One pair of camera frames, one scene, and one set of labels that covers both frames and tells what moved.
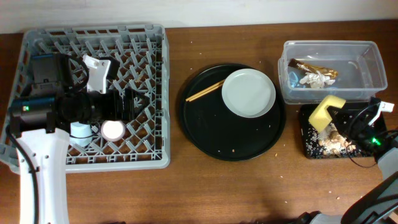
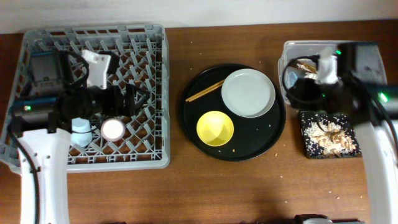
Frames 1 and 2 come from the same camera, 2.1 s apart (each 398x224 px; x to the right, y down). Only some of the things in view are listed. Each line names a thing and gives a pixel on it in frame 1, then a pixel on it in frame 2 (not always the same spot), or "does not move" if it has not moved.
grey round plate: [249, 93] does not move
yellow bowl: [321, 118] → [214, 128]
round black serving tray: [212, 127] does not move
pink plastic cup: [112, 130] does not move
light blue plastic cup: [79, 130] does not move
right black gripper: [343, 129] → [298, 88]
